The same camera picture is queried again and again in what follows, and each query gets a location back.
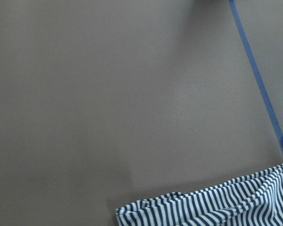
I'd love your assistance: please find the striped polo shirt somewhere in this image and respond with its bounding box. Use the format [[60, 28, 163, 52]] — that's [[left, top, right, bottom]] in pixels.
[[116, 164, 283, 226]]

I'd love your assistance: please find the brown paper table cover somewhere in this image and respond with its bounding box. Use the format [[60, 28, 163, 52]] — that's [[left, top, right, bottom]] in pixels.
[[0, 0, 283, 226]]

